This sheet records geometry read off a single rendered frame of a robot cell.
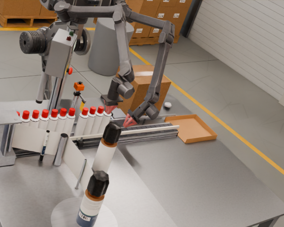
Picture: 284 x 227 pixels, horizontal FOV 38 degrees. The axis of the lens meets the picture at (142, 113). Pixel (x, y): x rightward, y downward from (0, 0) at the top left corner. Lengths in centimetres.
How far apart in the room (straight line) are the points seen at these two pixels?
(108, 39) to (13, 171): 306
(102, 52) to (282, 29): 278
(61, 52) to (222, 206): 125
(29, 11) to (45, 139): 391
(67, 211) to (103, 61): 329
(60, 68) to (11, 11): 370
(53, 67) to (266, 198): 153
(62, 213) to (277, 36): 510
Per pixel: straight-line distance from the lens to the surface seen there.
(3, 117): 203
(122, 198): 216
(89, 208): 186
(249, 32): 678
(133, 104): 279
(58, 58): 211
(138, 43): 637
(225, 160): 289
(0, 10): 578
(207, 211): 241
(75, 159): 211
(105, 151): 216
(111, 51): 501
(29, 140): 219
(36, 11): 596
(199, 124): 314
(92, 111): 237
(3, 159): 213
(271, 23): 659
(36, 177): 214
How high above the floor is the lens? 231
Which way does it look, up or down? 30 degrees down
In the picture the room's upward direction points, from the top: 21 degrees clockwise
